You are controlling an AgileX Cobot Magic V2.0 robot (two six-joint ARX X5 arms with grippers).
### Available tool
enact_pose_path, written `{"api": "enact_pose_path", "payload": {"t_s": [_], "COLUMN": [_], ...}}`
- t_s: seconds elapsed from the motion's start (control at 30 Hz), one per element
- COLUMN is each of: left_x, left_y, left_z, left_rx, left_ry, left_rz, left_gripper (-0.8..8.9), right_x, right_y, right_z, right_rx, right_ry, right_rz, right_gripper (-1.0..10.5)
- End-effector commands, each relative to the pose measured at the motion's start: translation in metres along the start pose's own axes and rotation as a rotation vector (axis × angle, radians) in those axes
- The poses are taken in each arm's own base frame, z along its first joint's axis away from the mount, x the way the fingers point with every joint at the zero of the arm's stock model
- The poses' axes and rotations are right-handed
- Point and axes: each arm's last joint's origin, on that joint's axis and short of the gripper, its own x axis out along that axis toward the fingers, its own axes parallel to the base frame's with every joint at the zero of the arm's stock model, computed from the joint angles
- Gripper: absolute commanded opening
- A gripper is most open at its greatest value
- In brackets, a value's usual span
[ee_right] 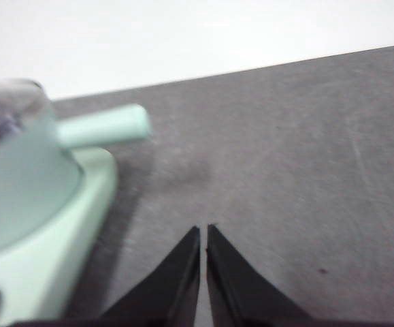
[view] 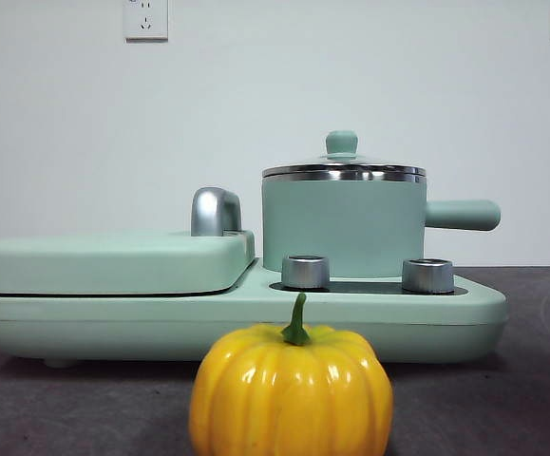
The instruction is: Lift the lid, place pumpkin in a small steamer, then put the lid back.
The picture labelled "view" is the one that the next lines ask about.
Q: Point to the glass lid with green knob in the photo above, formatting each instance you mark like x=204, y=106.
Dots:
x=342, y=142

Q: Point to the yellow pumpkin with green stem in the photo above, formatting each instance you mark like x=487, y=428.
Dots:
x=289, y=389

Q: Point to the silver round control knob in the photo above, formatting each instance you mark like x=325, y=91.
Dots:
x=305, y=273
x=427, y=276

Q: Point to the black glossy control panel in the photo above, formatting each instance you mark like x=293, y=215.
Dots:
x=365, y=287

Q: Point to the mint green hinged griddle cover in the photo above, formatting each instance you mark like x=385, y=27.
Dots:
x=113, y=261

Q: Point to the mint green breakfast machine base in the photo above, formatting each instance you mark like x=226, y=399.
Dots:
x=113, y=328

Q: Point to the white wall socket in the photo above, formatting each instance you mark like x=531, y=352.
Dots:
x=145, y=21

